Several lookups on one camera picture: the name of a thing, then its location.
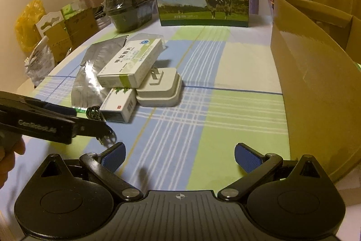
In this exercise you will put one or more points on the white green medicine box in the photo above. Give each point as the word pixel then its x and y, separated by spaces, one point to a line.
pixel 129 63

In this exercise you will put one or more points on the white printed bag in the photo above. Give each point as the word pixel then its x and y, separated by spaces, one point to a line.
pixel 39 60

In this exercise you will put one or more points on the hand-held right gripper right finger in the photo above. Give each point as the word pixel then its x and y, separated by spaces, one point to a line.
pixel 246 156

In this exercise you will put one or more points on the person's left hand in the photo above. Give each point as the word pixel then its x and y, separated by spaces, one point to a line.
pixel 10 159

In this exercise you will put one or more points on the checked tablecloth desktop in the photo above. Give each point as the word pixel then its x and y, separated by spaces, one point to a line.
pixel 203 128

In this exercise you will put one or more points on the white power adapter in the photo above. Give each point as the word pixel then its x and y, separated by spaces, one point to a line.
pixel 159 88

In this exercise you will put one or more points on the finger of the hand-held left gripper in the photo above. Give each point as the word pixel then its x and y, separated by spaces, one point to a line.
pixel 57 110
pixel 90 128

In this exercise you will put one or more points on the stack of white bowls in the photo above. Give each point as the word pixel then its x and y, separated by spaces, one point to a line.
pixel 100 15

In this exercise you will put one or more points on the green tissue packs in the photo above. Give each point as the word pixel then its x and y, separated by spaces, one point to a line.
pixel 70 9

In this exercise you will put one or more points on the black wrapped bowl pack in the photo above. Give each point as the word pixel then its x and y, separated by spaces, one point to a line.
pixel 127 6

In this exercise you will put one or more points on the yellow plastic bag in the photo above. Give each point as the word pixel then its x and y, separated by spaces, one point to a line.
pixel 28 23

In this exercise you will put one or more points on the small white red medicine box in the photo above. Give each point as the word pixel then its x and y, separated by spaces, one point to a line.
pixel 118 104

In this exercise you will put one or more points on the brown cardboard box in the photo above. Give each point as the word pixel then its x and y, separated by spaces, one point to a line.
pixel 316 83

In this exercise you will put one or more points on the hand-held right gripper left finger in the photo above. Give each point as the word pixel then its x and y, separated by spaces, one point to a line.
pixel 114 156

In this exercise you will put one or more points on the silver foil pouch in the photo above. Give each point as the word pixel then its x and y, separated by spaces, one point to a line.
pixel 90 71

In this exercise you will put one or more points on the white cutout cardboard box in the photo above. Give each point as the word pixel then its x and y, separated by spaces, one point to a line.
pixel 52 32

